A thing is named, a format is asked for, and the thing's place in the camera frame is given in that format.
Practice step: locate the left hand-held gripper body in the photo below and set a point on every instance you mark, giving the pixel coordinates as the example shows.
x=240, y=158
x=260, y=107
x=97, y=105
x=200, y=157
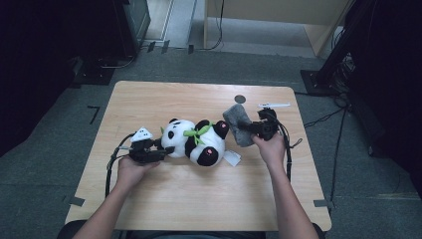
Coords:
x=142, y=149

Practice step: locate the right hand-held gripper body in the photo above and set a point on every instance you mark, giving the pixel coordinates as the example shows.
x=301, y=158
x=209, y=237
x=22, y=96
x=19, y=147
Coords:
x=267, y=124

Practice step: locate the grey knitted sock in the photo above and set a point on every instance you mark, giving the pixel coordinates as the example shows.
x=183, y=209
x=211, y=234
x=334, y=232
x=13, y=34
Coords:
x=239, y=127

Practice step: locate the panda plush toy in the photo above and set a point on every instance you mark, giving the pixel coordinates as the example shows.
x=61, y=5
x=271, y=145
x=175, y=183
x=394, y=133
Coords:
x=199, y=142

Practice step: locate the person's left hand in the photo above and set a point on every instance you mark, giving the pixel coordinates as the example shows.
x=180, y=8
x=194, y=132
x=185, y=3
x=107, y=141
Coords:
x=134, y=174

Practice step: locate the person's right hand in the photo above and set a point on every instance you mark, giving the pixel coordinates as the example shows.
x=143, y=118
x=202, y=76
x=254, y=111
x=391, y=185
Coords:
x=272, y=151

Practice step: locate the dark round table grommet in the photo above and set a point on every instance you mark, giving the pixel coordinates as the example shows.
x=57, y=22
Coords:
x=240, y=99

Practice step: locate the black metal stand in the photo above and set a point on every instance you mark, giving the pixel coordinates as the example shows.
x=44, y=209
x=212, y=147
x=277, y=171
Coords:
x=335, y=56

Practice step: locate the light wooden desk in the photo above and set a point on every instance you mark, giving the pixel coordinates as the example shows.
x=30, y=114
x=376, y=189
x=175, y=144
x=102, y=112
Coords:
x=282, y=10

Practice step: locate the black cabinet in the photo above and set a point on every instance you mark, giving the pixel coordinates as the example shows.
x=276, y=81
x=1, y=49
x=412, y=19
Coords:
x=132, y=26

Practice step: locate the black floor base plate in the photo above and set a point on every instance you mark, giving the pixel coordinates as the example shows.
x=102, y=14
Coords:
x=94, y=74

